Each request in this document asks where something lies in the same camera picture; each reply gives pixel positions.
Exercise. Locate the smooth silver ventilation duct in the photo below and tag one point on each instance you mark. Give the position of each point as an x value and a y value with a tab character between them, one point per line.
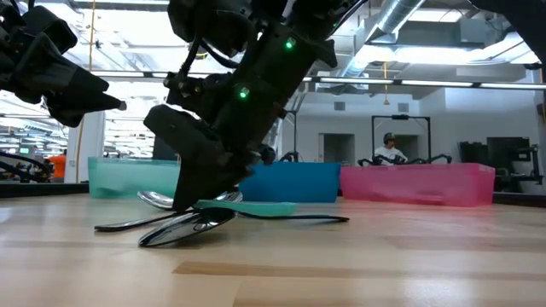
396	17

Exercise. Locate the green exit sign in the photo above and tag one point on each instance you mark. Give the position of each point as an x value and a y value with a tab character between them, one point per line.
24	150

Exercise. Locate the white column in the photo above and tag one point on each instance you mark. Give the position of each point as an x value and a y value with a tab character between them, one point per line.
91	145

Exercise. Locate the person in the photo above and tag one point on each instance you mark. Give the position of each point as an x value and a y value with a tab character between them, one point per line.
267	154
57	165
389	152

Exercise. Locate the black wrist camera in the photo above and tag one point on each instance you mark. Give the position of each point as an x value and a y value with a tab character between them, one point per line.
51	32
213	21

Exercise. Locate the blue plastic bin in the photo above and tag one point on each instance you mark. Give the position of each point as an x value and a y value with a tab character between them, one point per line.
294	181

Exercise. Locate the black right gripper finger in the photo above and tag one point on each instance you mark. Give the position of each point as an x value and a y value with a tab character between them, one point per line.
251	158
200	170

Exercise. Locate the translucent pink plastic bin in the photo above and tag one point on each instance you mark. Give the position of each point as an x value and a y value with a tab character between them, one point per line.
418	185

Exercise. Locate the translucent teal plastic bin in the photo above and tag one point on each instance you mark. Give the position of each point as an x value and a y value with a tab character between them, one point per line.
128	177

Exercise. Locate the black background robot arm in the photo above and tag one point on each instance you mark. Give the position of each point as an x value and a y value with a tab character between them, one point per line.
435	158
21	168
290	157

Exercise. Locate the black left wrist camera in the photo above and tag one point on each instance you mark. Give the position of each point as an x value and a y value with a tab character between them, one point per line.
51	32

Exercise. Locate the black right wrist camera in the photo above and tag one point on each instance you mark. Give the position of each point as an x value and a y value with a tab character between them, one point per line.
213	21

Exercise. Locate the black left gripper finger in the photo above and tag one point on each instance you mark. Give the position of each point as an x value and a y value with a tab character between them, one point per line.
81	108
64	77

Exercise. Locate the yellow hanging pendant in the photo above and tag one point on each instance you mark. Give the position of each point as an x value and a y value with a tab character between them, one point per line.
386	101

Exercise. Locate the grey door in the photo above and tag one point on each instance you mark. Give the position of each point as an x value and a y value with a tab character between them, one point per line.
339	149

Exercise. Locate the long ceiling light bar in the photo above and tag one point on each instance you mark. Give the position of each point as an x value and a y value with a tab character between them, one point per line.
426	82

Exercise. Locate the black stand frame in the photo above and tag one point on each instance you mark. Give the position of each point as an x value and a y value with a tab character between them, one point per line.
294	132
401	117

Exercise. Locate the black metal spoon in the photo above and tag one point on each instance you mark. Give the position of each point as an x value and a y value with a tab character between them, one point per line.
179	230
128	223

